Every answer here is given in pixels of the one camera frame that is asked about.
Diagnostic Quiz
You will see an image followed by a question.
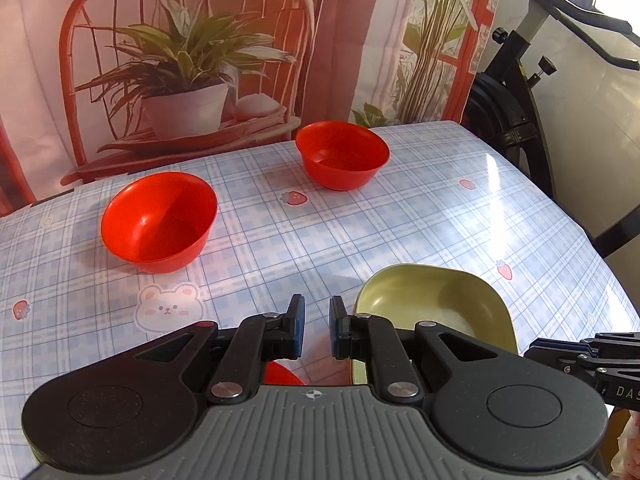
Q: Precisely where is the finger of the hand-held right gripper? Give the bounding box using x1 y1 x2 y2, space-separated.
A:
523 351 640 386
530 331 640 356

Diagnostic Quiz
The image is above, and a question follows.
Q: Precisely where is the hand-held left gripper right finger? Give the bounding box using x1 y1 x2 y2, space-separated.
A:
328 296 501 407

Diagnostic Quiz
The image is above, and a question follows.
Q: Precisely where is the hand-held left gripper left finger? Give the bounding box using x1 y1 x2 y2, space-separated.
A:
134 294 306 407

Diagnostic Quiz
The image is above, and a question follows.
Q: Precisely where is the red plastic bowl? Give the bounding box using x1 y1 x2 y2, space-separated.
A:
100 171 219 275
262 360 307 387
295 121 390 192

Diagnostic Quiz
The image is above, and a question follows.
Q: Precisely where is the pale green plate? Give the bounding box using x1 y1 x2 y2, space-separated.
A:
352 263 517 387

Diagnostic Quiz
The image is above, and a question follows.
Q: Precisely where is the black exercise bike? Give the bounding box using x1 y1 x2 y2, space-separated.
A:
462 0 640 261

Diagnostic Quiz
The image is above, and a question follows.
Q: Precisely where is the printed chair and plant backdrop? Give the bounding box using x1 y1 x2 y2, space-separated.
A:
0 0 512 218

